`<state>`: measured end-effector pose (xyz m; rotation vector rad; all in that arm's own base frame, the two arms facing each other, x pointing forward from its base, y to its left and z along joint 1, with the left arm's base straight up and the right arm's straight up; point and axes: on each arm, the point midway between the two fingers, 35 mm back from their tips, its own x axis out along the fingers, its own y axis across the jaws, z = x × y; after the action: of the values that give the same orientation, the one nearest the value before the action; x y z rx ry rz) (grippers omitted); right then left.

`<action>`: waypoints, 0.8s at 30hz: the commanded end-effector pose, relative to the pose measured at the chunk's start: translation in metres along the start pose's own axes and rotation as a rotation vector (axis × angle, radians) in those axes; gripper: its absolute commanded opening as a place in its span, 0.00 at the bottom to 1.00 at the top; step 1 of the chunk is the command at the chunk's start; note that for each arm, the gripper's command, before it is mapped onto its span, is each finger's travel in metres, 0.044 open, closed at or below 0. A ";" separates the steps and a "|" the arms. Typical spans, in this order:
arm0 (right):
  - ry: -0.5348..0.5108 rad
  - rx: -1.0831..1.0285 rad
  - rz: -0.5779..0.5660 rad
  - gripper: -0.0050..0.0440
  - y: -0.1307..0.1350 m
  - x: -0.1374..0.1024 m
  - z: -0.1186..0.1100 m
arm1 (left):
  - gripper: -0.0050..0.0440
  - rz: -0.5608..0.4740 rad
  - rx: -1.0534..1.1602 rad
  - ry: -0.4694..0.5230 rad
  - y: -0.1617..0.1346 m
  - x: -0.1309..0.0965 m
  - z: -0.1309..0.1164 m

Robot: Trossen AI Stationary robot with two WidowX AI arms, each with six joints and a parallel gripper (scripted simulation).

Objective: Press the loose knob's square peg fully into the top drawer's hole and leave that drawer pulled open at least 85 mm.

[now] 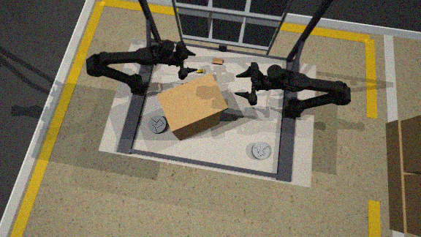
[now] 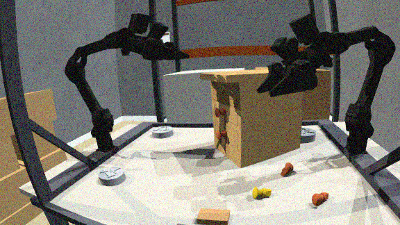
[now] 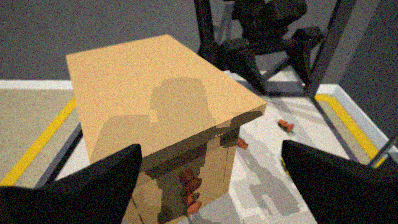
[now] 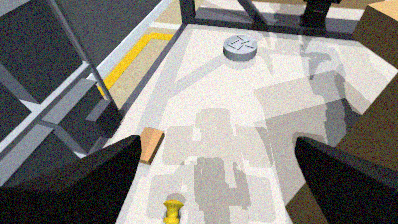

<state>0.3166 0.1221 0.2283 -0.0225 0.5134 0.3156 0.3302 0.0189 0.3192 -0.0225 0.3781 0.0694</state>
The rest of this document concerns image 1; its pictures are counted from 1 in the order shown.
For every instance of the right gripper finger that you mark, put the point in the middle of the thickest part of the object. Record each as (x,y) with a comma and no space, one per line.
(191,70)
(190,53)

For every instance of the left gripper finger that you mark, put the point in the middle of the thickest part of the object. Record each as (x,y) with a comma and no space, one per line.
(243,94)
(245,74)

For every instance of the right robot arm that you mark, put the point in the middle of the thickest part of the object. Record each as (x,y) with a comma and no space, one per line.
(97,64)

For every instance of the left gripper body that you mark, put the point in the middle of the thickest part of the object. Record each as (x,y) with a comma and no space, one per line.
(252,96)

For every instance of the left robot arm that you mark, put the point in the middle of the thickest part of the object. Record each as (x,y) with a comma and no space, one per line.
(295,81)

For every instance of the brown wooden chest of drawers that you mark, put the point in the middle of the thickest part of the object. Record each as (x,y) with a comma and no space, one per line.
(193,106)

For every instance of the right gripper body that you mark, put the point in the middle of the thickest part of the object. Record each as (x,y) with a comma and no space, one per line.
(182,73)

